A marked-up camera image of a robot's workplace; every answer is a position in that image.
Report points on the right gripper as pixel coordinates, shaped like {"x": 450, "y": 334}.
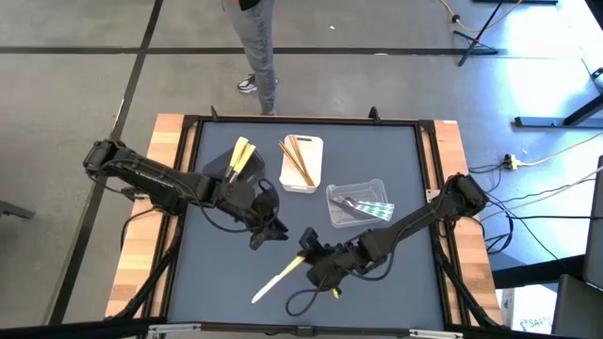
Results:
{"x": 334, "y": 263}

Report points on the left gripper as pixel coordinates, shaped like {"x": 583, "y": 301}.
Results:
{"x": 245, "y": 200}

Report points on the wooden utensil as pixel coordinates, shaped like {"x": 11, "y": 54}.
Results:
{"x": 288, "y": 154}
{"x": 302, "y": 160}

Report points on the smoky dark plastic bin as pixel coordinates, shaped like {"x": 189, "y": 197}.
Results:
{"x": 216, "y": 167}

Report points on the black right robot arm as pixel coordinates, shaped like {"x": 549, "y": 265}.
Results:
{"x": 424, "y": 212}

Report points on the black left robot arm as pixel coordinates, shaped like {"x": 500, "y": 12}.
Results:
{"x": 151, "y": 179}

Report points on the white plastic bin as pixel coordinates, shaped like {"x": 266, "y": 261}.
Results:
{"x": 313, "y": 155}

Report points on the clear plastic bin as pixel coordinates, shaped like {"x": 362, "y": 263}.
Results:
{"x": 372, "y": 186}

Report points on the blue-grey table mat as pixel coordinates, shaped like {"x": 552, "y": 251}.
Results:
{"x": 400, "y": 292}

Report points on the wooden table side board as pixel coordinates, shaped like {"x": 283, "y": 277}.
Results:
{"x": 136, "y": 263}
{"x": 452, "y": 141}

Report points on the person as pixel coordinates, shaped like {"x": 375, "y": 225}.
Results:
{"x": 259, "y": 47}

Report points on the yellow power plug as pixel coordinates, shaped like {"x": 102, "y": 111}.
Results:
{"x": 511, "y": 162}

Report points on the white cardboard box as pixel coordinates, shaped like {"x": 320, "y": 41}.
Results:
{"x": 527, "y": 311}

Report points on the black desk foot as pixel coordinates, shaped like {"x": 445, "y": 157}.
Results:
{"x": 537, "y": 273}
{"x": 542, "y": 122}

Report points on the black floor stand foot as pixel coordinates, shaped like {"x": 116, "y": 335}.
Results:
{"x": 14, "y": 208}

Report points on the black tripod stand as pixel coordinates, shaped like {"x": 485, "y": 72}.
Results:
{"x": 476, "y": 40}

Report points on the grey computer desk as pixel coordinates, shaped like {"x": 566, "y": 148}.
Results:
{"x": 594, "y": 226}

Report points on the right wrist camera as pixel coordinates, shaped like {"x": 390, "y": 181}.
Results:
{"x": 310, "y": 237}

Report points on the silver aluminium camera bar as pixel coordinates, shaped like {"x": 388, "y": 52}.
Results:
{"x": 235, "y": 328}

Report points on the black diagonal frame strut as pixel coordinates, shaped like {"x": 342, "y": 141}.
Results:
{"x": 151, "y": 282}
{"x": 464, "y": 292}

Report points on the black table frame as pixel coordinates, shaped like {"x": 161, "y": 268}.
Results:
{"x": 330, "y": 119}

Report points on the grey desk frame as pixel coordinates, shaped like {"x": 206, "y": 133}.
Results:
{"x": 596, "y": 75}

